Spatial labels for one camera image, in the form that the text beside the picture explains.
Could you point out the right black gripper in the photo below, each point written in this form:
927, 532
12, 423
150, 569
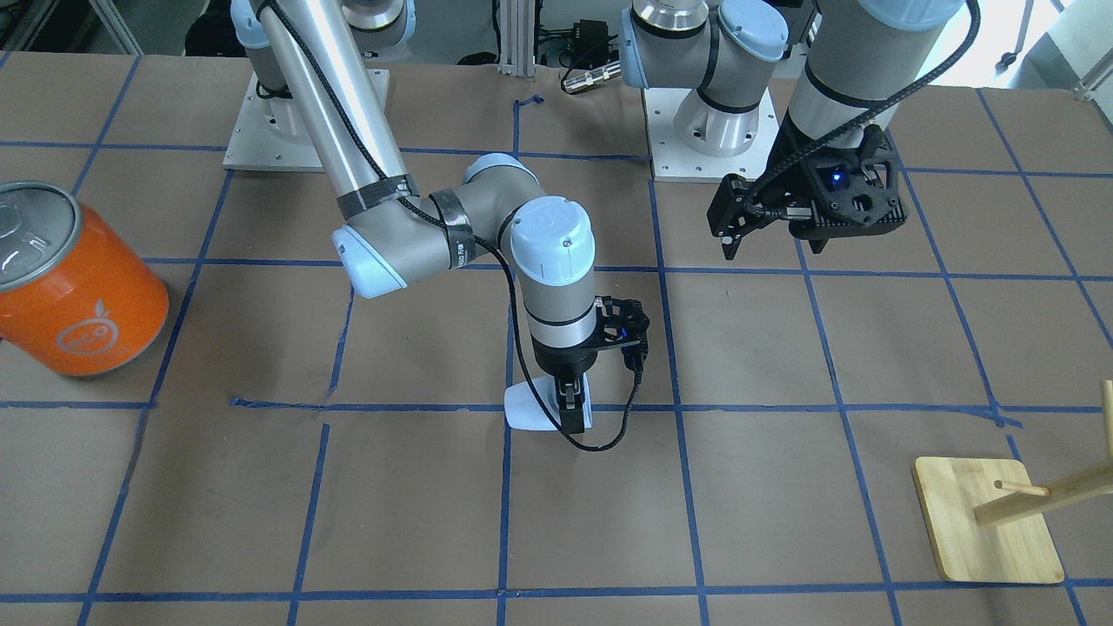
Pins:
557, 362

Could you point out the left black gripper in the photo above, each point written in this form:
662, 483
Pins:
793, 163

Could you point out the white plastic cup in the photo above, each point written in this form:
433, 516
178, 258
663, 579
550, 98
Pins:
523, 411

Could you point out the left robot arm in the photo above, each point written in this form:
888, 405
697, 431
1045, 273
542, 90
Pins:
867, 57

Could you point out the wooden cup stand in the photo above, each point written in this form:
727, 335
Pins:
984, 517

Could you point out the orange tin can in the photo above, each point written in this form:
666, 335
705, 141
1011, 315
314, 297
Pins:
74, 296

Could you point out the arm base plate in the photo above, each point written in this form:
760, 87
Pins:
270, 136
692, 143

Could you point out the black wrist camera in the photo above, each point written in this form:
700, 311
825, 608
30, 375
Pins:
622, 324

